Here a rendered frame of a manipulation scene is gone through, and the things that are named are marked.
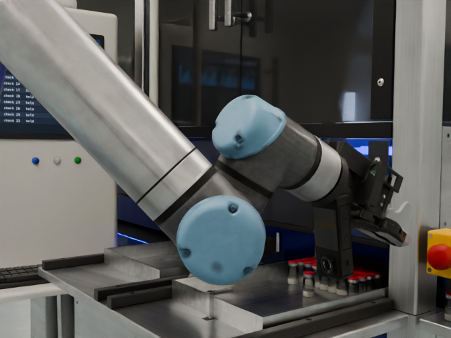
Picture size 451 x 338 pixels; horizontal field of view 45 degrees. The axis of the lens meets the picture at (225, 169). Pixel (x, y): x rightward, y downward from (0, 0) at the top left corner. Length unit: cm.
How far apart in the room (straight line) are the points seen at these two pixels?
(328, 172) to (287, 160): 6
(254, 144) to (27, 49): 24
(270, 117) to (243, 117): 3
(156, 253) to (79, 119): 94
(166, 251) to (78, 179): 39
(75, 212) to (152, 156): 121
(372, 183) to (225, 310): 33
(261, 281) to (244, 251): 71
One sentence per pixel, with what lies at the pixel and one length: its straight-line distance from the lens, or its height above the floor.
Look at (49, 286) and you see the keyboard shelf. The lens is 146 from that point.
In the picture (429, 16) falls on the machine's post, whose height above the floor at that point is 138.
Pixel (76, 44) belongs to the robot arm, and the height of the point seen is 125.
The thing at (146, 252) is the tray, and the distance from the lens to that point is 139.
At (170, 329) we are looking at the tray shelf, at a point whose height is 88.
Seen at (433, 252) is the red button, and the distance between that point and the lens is 92.
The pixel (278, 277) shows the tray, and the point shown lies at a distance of 119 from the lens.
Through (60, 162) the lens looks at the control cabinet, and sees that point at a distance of 164.
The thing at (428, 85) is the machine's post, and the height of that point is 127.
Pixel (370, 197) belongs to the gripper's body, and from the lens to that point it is 72.
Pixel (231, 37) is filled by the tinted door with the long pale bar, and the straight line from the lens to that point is 136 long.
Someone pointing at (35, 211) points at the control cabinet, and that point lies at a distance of 164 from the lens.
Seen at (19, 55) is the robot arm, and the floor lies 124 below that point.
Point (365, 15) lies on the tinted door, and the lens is 107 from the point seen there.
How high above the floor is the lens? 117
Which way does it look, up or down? 3 degrees down
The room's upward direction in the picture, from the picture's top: 1 degrees clockwise
